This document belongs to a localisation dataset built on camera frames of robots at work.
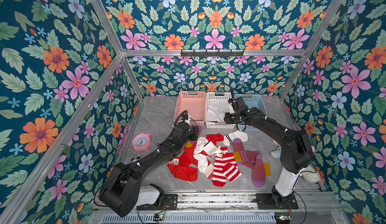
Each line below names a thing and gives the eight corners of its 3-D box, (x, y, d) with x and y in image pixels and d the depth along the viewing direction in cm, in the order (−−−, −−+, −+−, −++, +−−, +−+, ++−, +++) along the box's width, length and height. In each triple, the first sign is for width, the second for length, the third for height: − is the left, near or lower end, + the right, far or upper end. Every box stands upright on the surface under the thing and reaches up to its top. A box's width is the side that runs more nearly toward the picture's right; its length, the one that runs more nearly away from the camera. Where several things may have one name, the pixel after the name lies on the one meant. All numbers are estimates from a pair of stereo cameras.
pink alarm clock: (135, 152, 93) (132, 150, 90) (135, 137, 100) (132, 135, 97) (152, 148, 95) (150, 145, 92) (150, 133, 102) (149, 130, 99)
